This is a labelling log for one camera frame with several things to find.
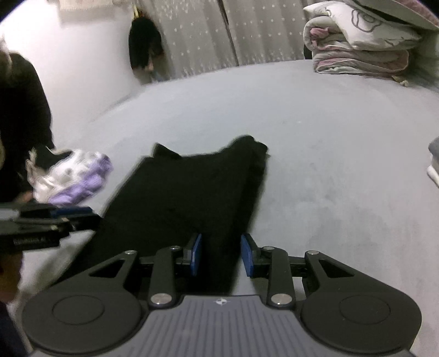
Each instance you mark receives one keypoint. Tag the grey star curtain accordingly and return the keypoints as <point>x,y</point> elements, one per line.
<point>223,34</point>

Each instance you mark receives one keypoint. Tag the black sweater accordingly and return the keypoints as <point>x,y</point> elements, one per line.
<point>178,192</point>

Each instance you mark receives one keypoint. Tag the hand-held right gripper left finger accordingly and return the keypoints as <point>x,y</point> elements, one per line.
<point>196,254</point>

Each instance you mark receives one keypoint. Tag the small beige tassel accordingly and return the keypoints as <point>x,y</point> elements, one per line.
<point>401,81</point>

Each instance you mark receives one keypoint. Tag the grey quilted blanket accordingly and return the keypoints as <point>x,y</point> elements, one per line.
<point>425,61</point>

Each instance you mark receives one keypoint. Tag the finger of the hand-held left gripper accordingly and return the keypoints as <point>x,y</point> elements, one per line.
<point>79,223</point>
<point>68,211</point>

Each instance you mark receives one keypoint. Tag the white folded garment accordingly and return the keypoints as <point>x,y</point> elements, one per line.
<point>434,175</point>

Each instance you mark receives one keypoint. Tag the black hanging jacket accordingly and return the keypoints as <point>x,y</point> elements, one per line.
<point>145,41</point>

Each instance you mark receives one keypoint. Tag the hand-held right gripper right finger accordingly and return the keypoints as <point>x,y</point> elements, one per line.
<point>247,255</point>

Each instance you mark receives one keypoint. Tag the pink grey pillow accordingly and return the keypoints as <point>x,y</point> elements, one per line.
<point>398,12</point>

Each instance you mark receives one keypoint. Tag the black hanging coat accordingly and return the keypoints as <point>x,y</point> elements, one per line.
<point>24,120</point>

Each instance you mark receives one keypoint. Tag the yellow clothes hanger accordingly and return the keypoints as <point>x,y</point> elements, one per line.
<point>138,13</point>

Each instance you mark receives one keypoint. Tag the grey folded garment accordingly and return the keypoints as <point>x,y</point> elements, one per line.
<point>435,146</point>

